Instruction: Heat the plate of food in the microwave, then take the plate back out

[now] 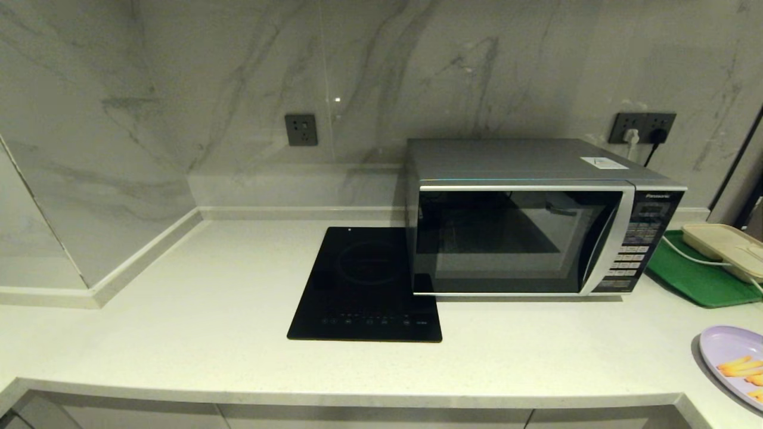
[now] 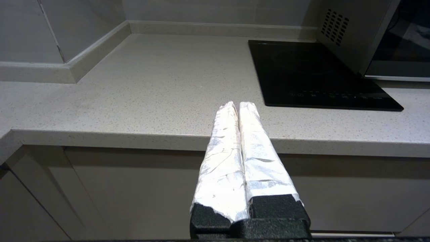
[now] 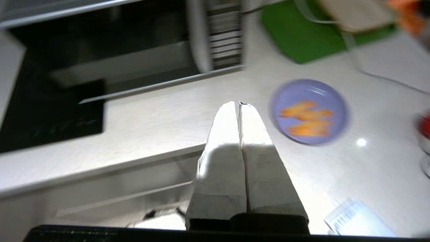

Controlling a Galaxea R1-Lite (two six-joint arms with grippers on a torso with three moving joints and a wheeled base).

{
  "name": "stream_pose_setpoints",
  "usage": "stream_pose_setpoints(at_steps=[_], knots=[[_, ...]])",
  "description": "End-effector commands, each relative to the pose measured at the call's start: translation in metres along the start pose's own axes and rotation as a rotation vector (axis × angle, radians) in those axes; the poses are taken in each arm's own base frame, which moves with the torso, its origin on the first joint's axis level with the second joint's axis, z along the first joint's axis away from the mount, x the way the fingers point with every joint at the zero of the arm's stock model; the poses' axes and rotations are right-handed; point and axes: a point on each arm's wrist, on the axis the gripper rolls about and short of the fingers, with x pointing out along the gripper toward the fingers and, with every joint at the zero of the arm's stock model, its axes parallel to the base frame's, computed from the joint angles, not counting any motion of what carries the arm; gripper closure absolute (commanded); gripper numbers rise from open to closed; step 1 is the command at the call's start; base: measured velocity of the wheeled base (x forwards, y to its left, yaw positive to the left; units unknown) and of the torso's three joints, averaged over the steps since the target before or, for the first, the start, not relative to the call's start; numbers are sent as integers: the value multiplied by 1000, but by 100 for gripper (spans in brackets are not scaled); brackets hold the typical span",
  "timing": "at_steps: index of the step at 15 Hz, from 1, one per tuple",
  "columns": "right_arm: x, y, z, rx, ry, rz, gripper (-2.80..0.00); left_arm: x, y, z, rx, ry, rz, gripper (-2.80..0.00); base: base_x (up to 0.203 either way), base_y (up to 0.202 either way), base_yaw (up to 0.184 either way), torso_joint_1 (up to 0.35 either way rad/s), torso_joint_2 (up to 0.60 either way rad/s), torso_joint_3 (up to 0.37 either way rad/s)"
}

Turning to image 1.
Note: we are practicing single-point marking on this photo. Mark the grey double wall socket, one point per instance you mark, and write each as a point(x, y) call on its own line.
point(620, 122)

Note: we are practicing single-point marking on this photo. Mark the silver Panasonic microwave oven body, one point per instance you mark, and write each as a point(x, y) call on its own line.
point(506, 158)

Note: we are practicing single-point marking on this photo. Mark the purple plastic plate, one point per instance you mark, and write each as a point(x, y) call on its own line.
point(727, 345)

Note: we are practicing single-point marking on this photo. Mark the black induction cooktop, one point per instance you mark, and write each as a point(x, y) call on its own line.
point(357, 286)

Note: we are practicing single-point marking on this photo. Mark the dark door frame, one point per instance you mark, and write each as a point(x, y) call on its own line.
point(745, 208)

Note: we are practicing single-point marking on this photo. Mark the white label sticker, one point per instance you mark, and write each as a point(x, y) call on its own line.
point(604, 163)

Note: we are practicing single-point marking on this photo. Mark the microwave door with dark glass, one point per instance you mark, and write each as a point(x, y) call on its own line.
point(506, 238)

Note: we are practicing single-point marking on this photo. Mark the white power plug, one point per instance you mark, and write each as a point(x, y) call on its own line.
point(632, 138)

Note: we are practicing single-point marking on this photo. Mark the beige lidded box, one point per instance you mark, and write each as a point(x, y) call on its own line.
point(721, 244)

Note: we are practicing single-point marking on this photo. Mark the grey corner cabinet panel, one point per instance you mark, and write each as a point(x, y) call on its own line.
point(42, 417)

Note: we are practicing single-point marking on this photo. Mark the grey single wall socket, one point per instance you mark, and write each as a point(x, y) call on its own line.
point(301, 130)

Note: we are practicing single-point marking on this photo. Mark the grey cabinet door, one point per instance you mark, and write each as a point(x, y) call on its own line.
point(596, 420)

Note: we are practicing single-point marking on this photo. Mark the green plastic tray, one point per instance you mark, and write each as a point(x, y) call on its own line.
point(697, 280)

